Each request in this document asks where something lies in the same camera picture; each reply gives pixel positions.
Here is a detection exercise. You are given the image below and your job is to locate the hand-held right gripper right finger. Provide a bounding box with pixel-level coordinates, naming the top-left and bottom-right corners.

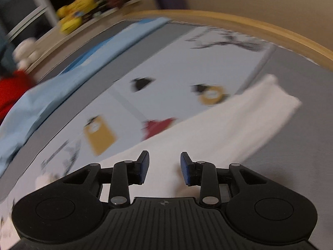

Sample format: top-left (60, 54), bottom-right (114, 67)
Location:
top-left (180, 151), bottom-right (263, 206)

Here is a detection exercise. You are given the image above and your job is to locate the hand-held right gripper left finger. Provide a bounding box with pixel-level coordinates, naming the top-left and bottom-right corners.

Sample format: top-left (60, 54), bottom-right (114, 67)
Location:
top-left (62, 150), bottom-right (151, 208)

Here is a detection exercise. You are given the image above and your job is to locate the white garment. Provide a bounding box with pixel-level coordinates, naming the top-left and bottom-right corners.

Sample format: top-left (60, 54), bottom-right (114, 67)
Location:
top-left (36, 74), bottom-right (303, 204)

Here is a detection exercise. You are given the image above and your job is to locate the light blue sheet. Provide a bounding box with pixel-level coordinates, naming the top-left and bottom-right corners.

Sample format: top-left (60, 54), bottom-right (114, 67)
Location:
top-left (0, 17), bottom-right (169, 178)

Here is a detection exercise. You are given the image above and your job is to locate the window sill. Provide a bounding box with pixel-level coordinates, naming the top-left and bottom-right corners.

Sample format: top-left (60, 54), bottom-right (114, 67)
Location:
top-left (8, 0), bottom-right (146, 76)

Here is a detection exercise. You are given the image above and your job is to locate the red blanket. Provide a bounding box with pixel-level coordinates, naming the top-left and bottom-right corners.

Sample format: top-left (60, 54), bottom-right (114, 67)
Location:
top-left (0, 69), bottom-right (37, 124)

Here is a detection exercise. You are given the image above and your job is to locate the yellow plush toy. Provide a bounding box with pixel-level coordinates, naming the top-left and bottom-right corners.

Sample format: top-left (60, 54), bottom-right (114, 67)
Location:
top-left (57, 0), bottom-right (101, 19)
top-left (60, 12), bottom-right (85, 34)

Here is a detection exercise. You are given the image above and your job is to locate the white plush toy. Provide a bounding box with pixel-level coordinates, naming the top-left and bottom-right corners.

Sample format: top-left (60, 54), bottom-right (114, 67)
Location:
top-left (13, 38), bottom-right (39, 69)

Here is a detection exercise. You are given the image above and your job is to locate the wooden bed frame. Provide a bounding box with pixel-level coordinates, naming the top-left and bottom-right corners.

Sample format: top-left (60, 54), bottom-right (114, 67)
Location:
top-left (122, 10), bottom-right (333, 69)

